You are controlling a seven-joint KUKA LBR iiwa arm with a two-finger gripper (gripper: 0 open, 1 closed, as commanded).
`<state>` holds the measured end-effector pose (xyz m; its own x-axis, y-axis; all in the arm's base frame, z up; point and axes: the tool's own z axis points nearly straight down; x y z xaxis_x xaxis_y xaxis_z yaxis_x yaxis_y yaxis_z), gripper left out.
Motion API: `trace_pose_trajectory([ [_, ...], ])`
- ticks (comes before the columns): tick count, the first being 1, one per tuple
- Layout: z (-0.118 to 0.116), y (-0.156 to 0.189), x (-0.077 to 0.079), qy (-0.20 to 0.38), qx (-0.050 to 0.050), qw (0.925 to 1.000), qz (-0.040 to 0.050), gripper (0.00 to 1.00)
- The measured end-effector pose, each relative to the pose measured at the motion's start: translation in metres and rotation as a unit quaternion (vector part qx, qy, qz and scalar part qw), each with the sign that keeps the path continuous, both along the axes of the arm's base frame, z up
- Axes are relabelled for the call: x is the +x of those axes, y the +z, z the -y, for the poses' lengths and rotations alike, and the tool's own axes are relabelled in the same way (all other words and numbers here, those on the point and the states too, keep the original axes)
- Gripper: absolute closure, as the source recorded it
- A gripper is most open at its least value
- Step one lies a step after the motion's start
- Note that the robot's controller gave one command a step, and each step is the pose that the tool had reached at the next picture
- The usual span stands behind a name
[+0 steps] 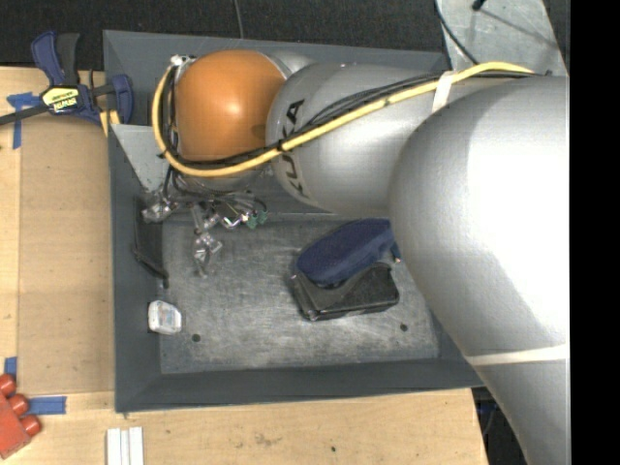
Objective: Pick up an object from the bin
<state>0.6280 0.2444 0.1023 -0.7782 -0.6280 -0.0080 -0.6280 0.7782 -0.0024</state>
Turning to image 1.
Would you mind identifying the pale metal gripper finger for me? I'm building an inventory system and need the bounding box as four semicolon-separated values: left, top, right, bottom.
192;232;225;280
140;198;175;226

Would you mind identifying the grey metal bin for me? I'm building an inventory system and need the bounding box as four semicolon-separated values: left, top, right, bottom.
101;29;486;414

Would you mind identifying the pale wood board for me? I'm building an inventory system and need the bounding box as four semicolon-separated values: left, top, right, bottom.
17;67;118;397

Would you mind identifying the dark blue soft case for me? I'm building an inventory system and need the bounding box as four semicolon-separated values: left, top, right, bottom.
295;217;402;291

